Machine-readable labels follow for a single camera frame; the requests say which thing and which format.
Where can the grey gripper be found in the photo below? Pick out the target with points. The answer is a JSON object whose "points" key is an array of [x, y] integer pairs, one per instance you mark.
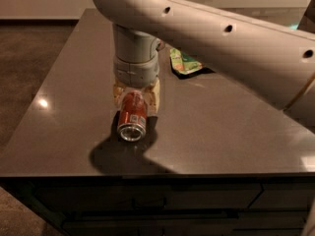
{"points": [[136, 71]]}

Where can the red coke can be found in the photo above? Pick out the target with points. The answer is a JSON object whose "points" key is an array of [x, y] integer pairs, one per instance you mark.
{"points": [[133, 117]]}

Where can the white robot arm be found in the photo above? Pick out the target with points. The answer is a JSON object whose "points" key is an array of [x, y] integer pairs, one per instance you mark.
{"points": [[274, 62]]}

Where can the green chip bag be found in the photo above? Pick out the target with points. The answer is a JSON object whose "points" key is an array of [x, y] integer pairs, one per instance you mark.
{"points": [[183, 64]]}

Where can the dark cabinet drawer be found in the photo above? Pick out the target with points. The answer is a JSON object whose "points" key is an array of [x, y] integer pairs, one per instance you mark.
{"points": [[115, 198]]}

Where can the black drawer handle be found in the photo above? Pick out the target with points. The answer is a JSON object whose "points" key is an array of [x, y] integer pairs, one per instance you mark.
{"points": [[148, 202]]}

